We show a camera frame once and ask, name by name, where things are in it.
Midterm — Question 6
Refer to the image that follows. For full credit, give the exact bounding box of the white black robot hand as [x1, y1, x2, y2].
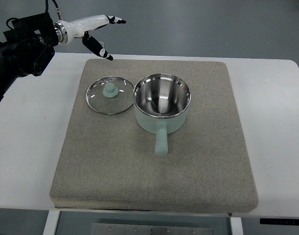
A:
[54, 15, 126, 61]

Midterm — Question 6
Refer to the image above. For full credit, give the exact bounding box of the glass lid with green knob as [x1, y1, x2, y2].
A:
[86, 76, 134, 115]

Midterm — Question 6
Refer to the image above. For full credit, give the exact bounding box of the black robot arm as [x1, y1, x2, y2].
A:
[0, 1, 62, 102]

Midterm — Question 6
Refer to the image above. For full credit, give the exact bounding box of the mint green saucepan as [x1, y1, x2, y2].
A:
[133, 73, 191, 156]

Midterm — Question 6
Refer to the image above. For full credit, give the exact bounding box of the grey felt mat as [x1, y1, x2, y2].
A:
[50, 59, 258, 213]

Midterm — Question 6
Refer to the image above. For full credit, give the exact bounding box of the white left table leg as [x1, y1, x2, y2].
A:
[43, 211, 60, 235]

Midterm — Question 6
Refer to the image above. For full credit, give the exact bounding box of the white table leg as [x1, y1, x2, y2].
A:
[43, 211, 60, 235]
[230, 217, 244, 235]

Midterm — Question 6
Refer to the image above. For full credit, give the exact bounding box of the white right table leg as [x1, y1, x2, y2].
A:
[230, 217, 244, 235]

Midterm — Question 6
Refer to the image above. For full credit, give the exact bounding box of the black desk control panel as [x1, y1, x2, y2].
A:
[259, 218, 299, 226]

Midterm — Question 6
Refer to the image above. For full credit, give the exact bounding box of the metal base plate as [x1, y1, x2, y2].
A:
[90, 223, 213, 235]

